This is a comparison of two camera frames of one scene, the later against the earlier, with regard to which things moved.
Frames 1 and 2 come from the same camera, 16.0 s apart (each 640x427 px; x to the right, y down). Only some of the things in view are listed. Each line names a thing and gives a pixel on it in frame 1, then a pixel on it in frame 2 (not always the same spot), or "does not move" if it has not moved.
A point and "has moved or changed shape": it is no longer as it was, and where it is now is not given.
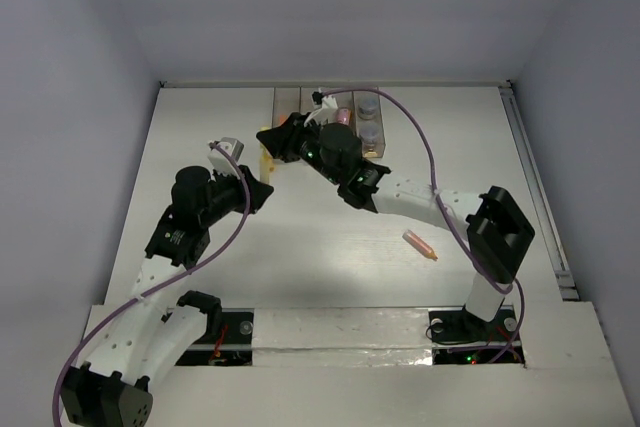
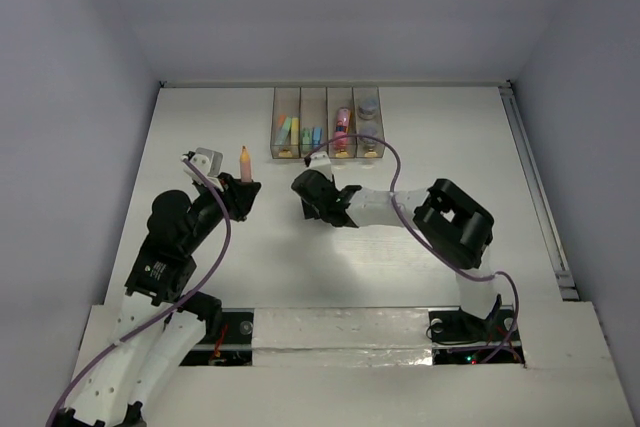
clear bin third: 344,114 does not move
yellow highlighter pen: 267,164 has moved or changed shape
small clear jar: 367,107 does not move
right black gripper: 282,140 to 310,210
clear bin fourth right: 368,122 does not move
